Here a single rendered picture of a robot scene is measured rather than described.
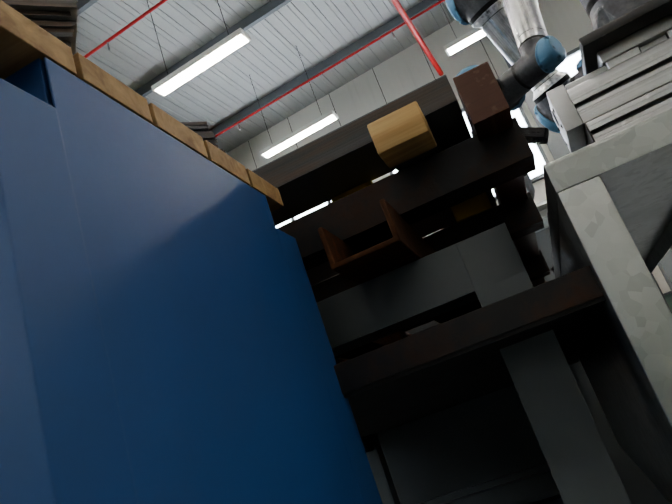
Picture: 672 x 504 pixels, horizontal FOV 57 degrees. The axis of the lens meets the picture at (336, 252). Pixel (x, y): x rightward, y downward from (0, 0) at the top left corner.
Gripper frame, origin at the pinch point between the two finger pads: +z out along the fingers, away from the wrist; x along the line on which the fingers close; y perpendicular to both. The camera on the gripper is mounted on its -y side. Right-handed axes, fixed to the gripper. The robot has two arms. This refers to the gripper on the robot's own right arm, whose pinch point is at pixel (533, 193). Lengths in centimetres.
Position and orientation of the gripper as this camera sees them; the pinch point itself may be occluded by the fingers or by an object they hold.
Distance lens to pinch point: 148.9
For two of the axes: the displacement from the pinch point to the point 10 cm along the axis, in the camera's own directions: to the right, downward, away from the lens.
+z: 3.1, 9.0, -3.1
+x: -3.4, -2.0, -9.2
